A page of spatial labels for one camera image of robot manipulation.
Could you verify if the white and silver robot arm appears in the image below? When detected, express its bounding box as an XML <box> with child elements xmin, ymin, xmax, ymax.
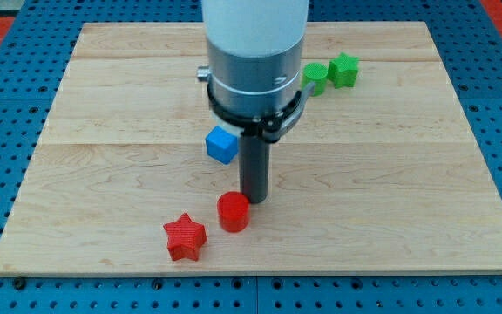
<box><xmin>201</xmin><ymin>0</ymin><xmax>309</xmax><ymax>118</ymax></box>

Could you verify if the red star block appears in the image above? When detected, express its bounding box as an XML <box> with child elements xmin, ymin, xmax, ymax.
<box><xmin>163</xmin><ymin>213</ymin><xmax>207</xmax><ymax>261</ymax></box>

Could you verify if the green star block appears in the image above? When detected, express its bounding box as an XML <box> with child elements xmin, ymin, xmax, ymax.
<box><xmin>328</xmin><ymin>52</ymin><xmax>359</xmax><ymax>89</ymax></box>

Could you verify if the dark grey cylindrical pointer tool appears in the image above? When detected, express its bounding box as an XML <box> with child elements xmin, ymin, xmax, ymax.
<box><xmin>239</xmin><ymin>136</ymin><xmax>270</xmax><ymax>204</ymax></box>

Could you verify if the blue cube block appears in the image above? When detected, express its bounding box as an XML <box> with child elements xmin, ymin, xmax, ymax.
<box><xmin>205</xmin><ymin>126</ymin><xmax>238</xmax><ymax>165</ymax></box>

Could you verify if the red cylinder block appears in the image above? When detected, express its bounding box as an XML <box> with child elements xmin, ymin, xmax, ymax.
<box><xmin>217</xmin><ymin>191</ymin><xmax>250</xmax><ymax>233</ymax></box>

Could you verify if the green cylinder block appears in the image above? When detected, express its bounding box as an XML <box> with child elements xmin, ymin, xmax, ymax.
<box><xmin>302</xmin><ymin>62</ymin><xmax>328</xmax><ymax>96</ymax></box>

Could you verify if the light wooden board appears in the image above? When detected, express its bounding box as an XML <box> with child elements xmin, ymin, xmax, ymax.
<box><xmin>0</xmin><ymin>22</ymin><xmax>502</xmax><ymax>278</ymax></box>

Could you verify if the black clamp ring with lever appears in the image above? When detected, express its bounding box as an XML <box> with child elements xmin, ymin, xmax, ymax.
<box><xmin>207</xmin><ymin>81</ymin><xmax>316</xmax><ymax>144</ymax></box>

